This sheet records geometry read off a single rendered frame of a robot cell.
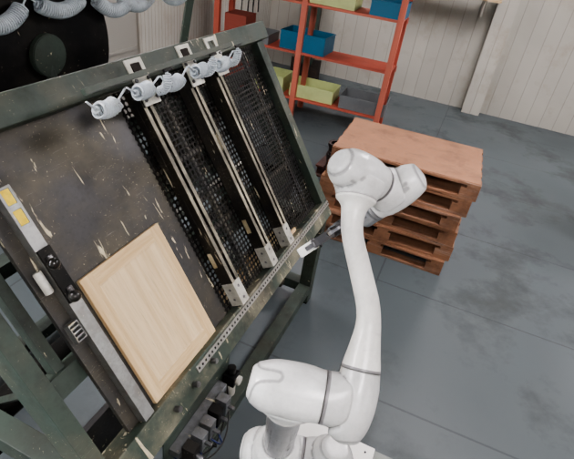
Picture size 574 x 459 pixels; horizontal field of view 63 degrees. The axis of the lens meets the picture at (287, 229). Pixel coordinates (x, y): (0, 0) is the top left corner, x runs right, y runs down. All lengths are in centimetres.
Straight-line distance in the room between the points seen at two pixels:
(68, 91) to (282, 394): 124
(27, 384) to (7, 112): 82
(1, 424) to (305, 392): 132
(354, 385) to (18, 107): 129
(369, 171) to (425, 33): 800
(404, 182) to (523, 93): 800
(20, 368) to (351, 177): 110
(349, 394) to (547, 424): 258
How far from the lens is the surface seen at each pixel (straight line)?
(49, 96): 179
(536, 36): 903
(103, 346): 179
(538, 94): 921
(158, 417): 195
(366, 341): 122
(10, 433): 214
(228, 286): 227
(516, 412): 362
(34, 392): 165
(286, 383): 119
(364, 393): 121
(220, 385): 221
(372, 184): 115
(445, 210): 412
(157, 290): 198
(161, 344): 199
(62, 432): 172
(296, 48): 694
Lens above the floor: 250
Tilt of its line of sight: 34 degrees down
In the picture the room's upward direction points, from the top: 9 degrees clockwise
